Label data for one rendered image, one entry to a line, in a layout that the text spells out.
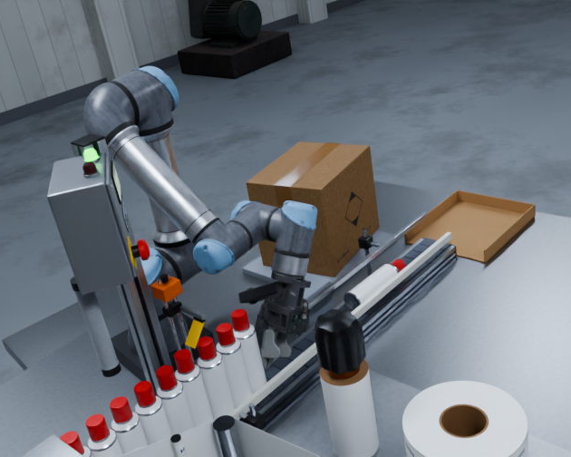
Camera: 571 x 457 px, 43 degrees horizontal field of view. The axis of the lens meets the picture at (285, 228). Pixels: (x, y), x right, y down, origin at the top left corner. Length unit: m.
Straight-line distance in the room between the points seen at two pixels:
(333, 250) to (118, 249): 0.85
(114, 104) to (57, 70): 6.44
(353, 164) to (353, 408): 0.88
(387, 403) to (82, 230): 0.70
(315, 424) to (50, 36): 6.80
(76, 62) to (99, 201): 6.89
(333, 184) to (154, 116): 0.54
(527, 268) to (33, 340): 1.35
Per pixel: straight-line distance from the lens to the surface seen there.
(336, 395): 1.30
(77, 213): 1.22
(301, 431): 1.49
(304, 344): 1.71
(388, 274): 1.84
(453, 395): 1.31
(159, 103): 1.64
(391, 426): 1.47
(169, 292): 1.42
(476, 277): 1.97
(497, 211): 2.29
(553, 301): 1.88
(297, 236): 1.49
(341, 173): 1.95
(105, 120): 1.55
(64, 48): 8.02
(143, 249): 1.26
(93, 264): 1.26
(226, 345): 1.46
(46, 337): 2.12
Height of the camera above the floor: 1.88
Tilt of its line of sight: 27 degrees down
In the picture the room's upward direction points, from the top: 11 degrees counter-clockwise
